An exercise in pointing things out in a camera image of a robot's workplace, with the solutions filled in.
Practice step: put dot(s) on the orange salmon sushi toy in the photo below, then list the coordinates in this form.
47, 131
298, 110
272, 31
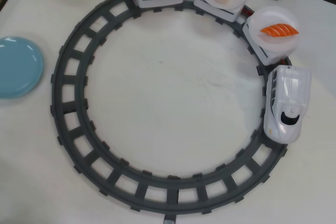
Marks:
279, 30

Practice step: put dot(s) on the white Shinkansen toy locomotive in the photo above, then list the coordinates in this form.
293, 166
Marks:
288, 95

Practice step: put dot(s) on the blue round dish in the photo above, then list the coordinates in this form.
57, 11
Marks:
18, 66

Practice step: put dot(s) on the grey circular toy train track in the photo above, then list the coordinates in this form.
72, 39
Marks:
68, 119

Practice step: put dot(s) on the red train coupler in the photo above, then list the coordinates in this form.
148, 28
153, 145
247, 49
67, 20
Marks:
247, 11

